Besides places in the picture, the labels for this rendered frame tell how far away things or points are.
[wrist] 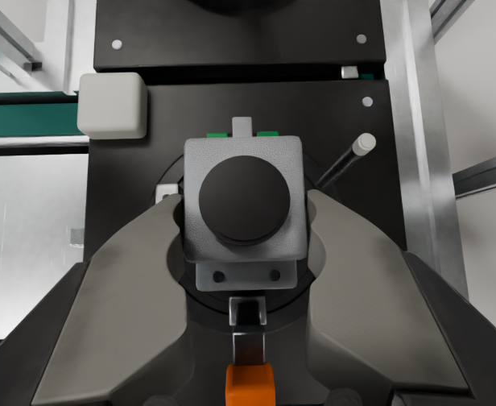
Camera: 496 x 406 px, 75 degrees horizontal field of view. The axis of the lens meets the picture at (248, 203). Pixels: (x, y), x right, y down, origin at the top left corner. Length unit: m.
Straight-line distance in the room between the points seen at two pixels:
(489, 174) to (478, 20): 0.26
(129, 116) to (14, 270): 0.18
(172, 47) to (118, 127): 0.08
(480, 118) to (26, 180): 0.48
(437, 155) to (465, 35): 0.24
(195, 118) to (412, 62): 0.19
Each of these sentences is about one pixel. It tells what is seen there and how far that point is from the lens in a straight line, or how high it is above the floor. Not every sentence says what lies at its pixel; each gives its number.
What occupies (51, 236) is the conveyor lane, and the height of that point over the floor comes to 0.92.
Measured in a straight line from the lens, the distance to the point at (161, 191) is 0.22.
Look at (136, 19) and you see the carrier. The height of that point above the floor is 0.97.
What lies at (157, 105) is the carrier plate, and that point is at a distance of 0.28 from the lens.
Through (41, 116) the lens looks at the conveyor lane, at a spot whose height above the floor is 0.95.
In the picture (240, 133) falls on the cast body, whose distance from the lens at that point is 0.17.
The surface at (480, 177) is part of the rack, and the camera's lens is 0.33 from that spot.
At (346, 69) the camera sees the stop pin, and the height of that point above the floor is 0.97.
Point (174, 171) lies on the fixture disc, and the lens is 0.23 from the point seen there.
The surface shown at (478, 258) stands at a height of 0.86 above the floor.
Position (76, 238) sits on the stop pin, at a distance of 0.28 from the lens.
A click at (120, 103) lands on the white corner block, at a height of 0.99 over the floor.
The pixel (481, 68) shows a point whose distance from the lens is 0.50.
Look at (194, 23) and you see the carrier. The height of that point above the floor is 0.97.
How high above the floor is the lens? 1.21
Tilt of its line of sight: 81 degrees down
